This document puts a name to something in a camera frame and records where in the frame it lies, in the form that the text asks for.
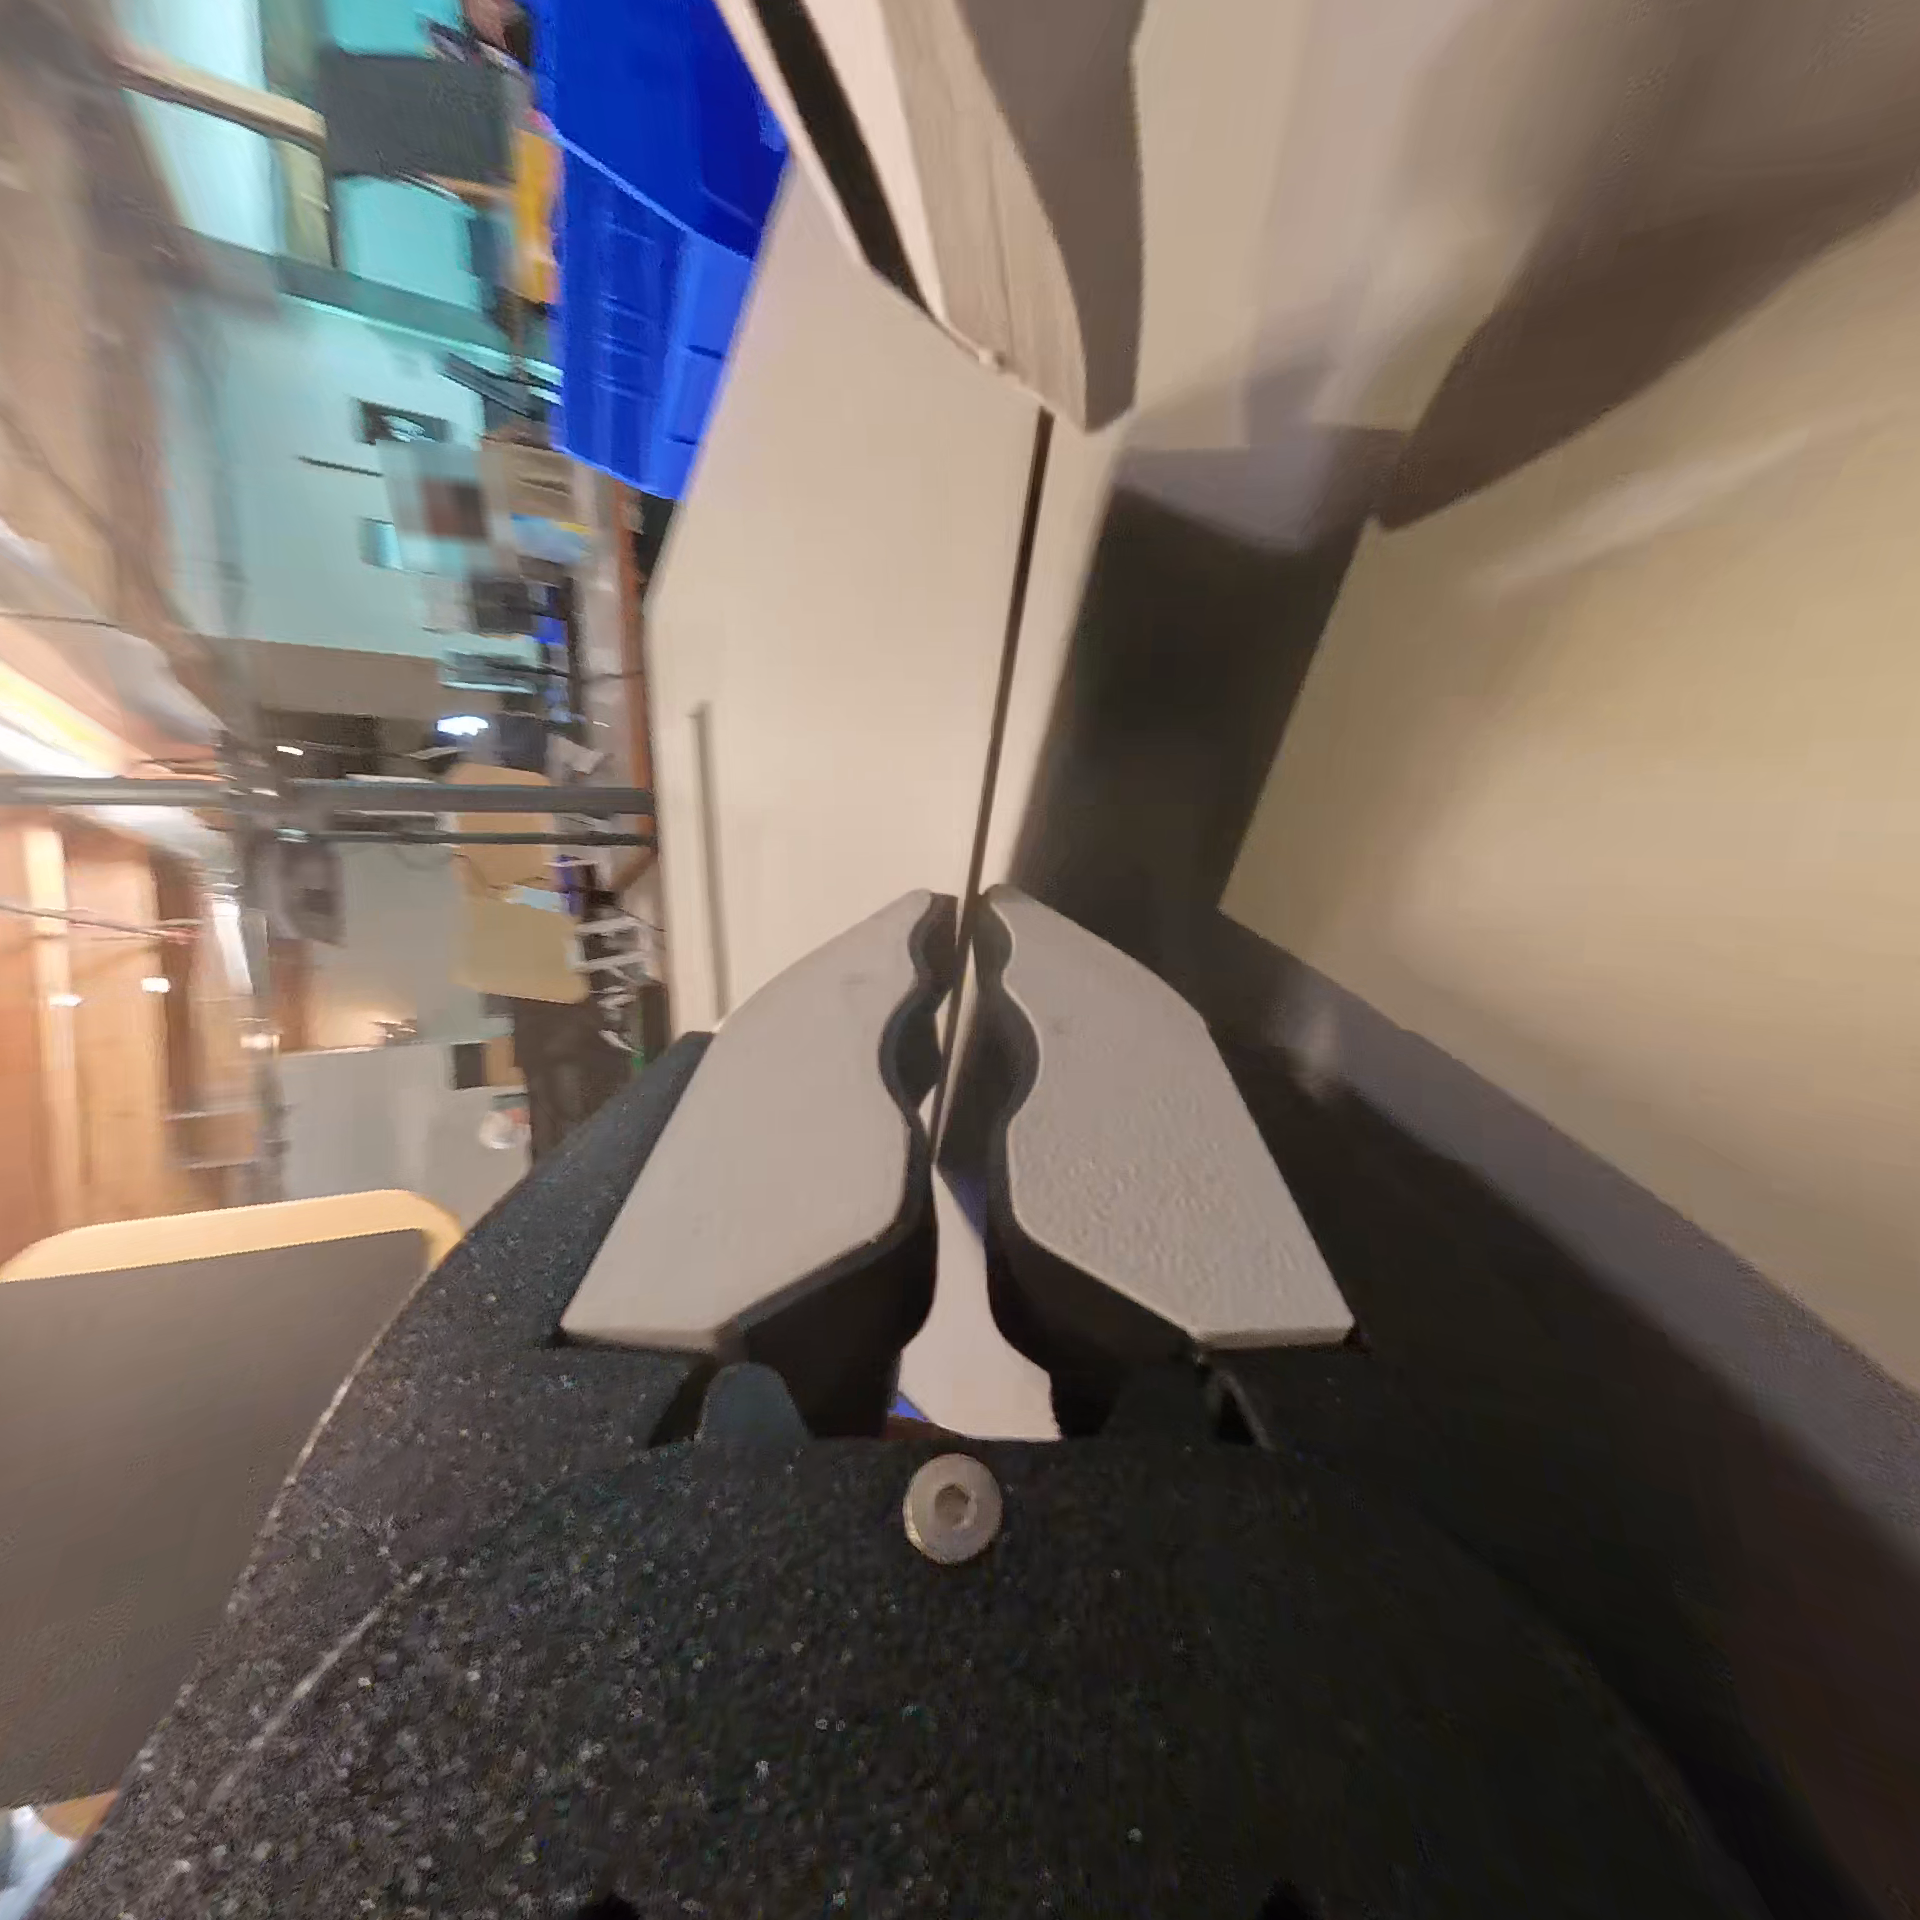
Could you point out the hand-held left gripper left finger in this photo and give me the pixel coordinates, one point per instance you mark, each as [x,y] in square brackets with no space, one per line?
[752,1169]

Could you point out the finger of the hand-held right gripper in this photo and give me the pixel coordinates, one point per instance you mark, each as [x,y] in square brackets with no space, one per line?
[842,149]
[1050,195]

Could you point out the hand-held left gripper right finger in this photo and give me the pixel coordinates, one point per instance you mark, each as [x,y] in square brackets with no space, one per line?
[1170,1184]

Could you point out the large blue storage bin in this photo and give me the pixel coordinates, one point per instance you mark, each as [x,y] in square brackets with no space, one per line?
[647,224]

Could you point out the thin dark rod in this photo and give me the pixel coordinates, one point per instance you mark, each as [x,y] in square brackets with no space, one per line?
[989,780]

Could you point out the cardboard box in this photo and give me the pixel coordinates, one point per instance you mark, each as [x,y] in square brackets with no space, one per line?
[518,914]

